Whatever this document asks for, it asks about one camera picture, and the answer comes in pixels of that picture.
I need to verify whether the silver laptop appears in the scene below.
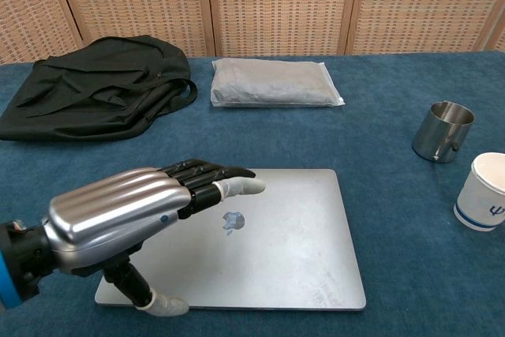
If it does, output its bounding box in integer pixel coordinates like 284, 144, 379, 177
94, 168, 367, 311

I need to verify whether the wooden woven folding screen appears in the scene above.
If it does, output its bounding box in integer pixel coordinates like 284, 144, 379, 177
0, 0, 505, 66

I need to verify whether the stainless steel cup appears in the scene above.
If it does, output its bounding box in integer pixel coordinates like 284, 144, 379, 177
411, 100, 476, 164

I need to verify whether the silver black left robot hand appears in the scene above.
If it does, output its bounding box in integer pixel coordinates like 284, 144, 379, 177
46, 158, 267, 316

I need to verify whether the blue carpet table cover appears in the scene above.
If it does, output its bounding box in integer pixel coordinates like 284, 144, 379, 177
0, 49, 505, 337

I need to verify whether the black fabric backpack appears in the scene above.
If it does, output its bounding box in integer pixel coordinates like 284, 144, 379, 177
0, 35, 199, 143

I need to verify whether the white paper cup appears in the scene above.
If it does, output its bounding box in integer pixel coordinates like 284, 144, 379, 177
452, 152, 505, 232

